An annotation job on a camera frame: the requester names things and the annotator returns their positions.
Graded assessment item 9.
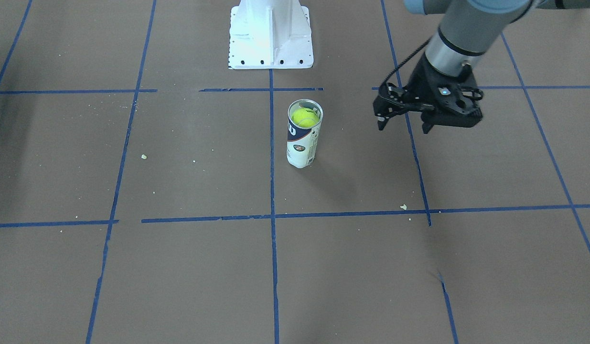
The yellow tennis ball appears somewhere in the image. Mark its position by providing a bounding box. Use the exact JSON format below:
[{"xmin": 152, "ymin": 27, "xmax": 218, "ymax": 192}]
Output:
[{"xmin": 291, "ymin": 107, "xmax": 320, "ymax": 129}]

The clear tennis ball can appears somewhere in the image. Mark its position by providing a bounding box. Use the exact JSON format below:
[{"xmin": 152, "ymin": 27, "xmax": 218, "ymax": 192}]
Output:
[{"xmin": 287, "ymin": 99, "xmax": 323, "ymax": 169}]

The far black camera cable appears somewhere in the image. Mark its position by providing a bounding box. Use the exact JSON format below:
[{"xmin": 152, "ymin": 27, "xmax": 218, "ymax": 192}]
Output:
[{"xmin": 380, "ymin": 38, "xmax": 431, "ymax": 96}]

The white pedestal column base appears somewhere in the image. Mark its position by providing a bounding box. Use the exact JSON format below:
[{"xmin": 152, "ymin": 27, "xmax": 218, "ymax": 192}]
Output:
[{"xmin": 228, "ymin": 0, "xmax": 314, "ymax": 70}]

